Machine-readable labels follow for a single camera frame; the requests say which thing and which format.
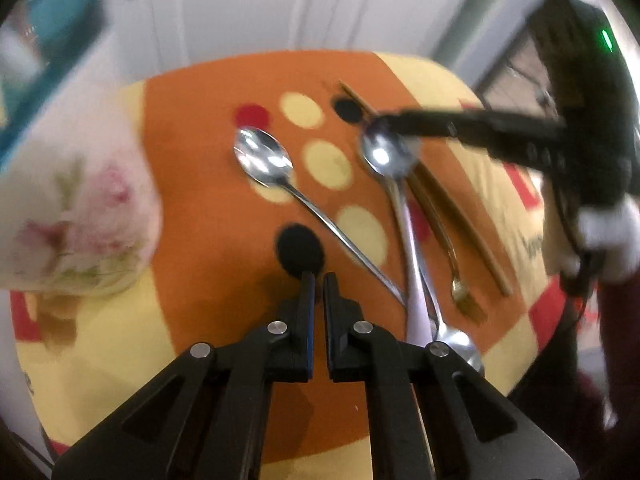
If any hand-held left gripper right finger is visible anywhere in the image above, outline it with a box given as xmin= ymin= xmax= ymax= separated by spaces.
xmin=323 ymin=272 xmax=581 ymax=480

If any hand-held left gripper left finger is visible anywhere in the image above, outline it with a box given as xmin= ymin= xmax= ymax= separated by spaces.
xmin=51 ymin=271 xmax=318 ymax=480

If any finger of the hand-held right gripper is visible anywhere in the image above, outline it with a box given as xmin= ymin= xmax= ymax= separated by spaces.
xmin=372 ymin=109 xmax=568 ymax=136
xmin=450 ymin=134 xmax=566 ymax=168

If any metal spoon white handle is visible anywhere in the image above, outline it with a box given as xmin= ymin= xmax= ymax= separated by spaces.
xmin=359 ymin=117 xmax=436 ymax=343

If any gold metal fork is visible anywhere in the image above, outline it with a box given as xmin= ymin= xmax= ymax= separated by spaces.
xmin=407 ymin=167 xmax=473 ymax=308

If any dark wooden chopstick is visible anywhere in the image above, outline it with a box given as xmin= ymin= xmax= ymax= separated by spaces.
xmin=337 ymin=79 xmax=515 ymax=297

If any floral cup teal inside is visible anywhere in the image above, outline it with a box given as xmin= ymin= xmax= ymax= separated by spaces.
xmin=0 ymin=0 xmax=165 ymax=297

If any white cabinet door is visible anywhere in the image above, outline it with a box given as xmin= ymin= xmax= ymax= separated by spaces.
xmin=345 ymin=0 xmax=471 ymax=56
xmin=187 ymin=0 xmax=346 ymax=61
xmin=107 ymin=0 xmax=188 ymax=81

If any orange yellow red tablecloth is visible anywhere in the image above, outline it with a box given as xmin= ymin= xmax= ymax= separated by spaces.
xmin=10 ymin=50 xmax=576 ymax=480

